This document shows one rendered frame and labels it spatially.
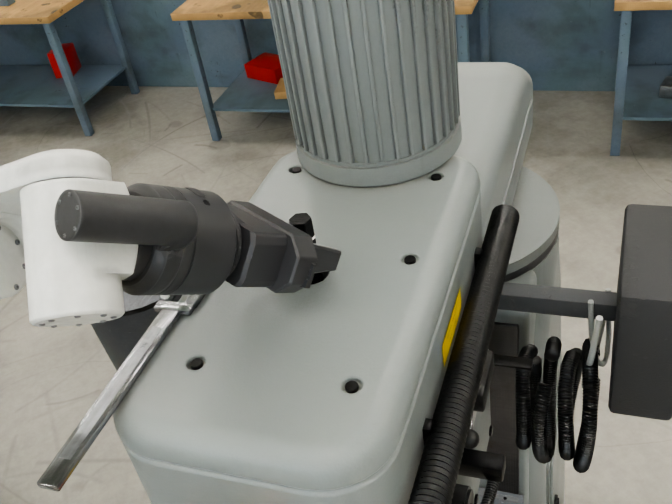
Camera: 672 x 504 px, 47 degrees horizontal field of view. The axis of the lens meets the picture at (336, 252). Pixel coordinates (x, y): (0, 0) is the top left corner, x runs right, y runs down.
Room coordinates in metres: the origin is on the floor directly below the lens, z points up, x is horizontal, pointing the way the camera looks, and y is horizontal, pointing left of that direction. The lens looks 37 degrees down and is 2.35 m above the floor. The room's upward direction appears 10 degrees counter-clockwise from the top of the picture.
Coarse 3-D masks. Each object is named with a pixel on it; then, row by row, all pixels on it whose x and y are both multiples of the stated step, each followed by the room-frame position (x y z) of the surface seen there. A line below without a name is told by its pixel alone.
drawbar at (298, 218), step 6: (294, 216) 0.60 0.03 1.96; (300, 216) 0.60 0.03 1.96; (306, 216) 0.60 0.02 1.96; (294, 222) 0.59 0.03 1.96; (300, 222) 0.59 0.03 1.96; (306, 222) 0.59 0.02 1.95; (300, 228) 0.59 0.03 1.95; (306, 228) 0.59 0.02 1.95; (312, 228) 0.60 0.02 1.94; (312, 234) 0.59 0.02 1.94; (318, 276) 0.59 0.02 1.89; (312, 282) 0.59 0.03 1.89; (318, 282) 0.59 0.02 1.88
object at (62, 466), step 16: (160, 304) 0.58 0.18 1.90; (176, 304) 0.58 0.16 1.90; (192, 304) 0.57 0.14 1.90; (160, 320) 0.56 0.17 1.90; (176, 320) 0.56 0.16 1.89; (144, 336) 0.54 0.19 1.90; (160, 336) 0.54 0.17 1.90; (144, 352) 0.52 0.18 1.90; (128, 368) 0.50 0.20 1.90; (112, 384) 0.49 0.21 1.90; (128, 384) 0.48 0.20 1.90; (96, 400) 0.47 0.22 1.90; (112, 400) 0.47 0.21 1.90; (96, 416) 0.45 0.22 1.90; (80, 432) 0.44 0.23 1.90; (96, 432) 0.44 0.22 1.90; (64, 448) 0.42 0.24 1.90; (80, 448) 0.42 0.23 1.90; (64, 464) 0.41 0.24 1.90; (48, 480) 0.39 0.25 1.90; (64, 480) 0.39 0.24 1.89
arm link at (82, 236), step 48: (48, 192) 0.47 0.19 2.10; (96, 192) 0.45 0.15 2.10; (144, 192) 0.51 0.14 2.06; (48, 240) 0.45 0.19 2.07; (96, 240) 0.43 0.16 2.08; (144, 240) 0.45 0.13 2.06; (192, 240) 0.47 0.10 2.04; (48, 288) 0.43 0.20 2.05; (96, 288) 0.43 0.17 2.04; (144, 288) 0.47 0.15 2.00
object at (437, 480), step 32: (512, 224) 0.74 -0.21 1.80; (480, 256) 0.69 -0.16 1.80; (480, 288) 0.63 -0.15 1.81; (480, 320) 0.58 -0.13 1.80; (480, 352) 0.54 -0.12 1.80; (448, 384) 0.50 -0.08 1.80; (448, 416) 0.46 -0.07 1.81; (448, 448) 0.43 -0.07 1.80; (416, 480) 0.40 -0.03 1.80; (448, 480) 0.40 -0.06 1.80
